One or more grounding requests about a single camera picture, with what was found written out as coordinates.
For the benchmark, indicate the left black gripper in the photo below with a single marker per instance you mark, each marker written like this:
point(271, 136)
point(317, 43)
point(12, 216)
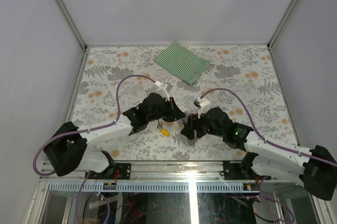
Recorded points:
point(175, 113)

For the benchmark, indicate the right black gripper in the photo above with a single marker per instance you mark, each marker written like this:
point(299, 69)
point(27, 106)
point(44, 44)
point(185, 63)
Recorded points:
point(194, 123)

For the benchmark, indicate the key with yellow tag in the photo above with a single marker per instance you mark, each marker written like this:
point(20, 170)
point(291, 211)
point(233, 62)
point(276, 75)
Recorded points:
point(162, 130)

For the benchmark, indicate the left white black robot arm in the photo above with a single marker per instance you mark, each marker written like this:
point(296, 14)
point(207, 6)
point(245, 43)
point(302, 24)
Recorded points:
point(72, 147)

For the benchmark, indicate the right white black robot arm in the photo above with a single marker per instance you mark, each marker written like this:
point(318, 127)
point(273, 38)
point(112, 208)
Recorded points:
point(313, 169)

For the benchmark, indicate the floral table mat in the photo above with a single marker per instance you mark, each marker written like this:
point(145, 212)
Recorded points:
point(241, 80)

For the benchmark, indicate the green striped folded cloth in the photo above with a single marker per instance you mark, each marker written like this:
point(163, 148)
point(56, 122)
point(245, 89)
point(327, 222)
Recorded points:
point(182, 63)

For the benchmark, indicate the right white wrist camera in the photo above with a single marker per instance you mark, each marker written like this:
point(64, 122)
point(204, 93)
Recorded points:
point(203, 104)

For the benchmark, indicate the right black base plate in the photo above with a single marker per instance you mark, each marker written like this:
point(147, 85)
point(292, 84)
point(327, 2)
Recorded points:
point(232, 171)

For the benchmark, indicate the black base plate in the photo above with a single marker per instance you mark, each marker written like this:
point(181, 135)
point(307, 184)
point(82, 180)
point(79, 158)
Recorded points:
point(119, 171)
point(232, 171)

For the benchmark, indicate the aluminium mounting rail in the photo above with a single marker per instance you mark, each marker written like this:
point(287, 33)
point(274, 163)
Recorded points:
point(176, 171)

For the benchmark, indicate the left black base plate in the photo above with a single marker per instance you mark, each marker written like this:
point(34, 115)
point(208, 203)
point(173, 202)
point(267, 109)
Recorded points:
point(119, 171)

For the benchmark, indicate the blue slotted cable duct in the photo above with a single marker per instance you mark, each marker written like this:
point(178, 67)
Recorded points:
point(212, 187)

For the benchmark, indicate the aluminium frame profiles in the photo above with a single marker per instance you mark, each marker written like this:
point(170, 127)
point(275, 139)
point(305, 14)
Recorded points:
point(135, 23)

